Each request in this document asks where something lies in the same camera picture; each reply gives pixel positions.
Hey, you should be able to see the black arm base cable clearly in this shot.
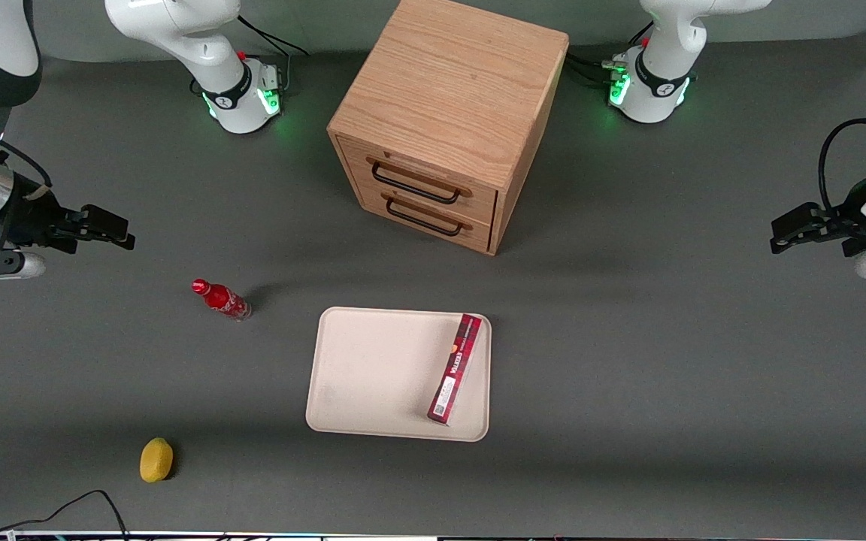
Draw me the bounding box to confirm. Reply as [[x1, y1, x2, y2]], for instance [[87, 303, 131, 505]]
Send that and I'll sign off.
[[565, 23, 656, 89], [236, 15, 310, 95]]

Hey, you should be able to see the black left arm base cable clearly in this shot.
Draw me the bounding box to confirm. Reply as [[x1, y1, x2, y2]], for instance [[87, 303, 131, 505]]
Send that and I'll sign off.
[[565, 23, 656, 89]]

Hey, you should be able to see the long black drawer handle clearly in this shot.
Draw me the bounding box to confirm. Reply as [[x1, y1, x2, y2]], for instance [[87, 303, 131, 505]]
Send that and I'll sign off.
[[371, 161, 463, 205]]

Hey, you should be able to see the red cookie box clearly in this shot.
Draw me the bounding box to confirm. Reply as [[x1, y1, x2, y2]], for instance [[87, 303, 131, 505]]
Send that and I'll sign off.
[[426, 313, 483, 426]]

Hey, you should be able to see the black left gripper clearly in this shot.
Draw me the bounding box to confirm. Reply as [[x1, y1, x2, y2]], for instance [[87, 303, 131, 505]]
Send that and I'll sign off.
[[770, 167, 866, 258]]

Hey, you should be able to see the beige plastic tray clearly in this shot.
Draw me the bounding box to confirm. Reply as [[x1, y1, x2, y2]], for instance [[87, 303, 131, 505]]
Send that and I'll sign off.
[[305, 307, 492, 443]]

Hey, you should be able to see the red coke bottle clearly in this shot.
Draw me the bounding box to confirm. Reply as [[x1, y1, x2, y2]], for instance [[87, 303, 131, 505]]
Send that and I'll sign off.
[[192, 279, 253, 322]]

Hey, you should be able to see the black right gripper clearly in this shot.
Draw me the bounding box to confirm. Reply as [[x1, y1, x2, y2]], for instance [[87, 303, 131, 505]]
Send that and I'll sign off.
[[0, 174, 136, 254]]

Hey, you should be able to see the yellow lemon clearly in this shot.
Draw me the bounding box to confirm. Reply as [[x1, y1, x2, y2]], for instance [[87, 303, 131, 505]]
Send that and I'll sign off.
[[139, 437, 174, 483]]

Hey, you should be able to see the narrow wooden drawer front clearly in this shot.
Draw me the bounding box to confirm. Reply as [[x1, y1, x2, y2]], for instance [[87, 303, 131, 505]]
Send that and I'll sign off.
[[356, 180, 495, 253]]

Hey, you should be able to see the wide wooden drawer front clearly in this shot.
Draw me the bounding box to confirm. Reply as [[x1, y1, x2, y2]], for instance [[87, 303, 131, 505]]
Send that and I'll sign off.
[[337, 138, 499, 226]]

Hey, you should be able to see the short black drawer handle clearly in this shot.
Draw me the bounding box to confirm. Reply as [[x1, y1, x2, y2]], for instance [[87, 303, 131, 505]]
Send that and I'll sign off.
[[385, 196, 465, 238]]

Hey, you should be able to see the black right arm base cable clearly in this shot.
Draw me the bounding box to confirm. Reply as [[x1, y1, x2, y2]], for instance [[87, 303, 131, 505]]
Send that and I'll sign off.
[[236, 15, 310, 95]]

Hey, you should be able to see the black left arm wrist cable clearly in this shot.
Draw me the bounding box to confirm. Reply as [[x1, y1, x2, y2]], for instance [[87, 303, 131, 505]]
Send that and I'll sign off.
[[818, 59, 866, 213]]

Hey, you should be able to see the wooden drawer cabinet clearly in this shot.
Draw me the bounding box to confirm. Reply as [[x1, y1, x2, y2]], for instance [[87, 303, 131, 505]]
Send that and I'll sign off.
[[327, 0, 571, 257]]

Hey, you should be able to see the thin black table cable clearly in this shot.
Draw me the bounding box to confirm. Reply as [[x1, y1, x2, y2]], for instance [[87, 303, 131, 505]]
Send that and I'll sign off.
[[0, 490, 130, 541]]

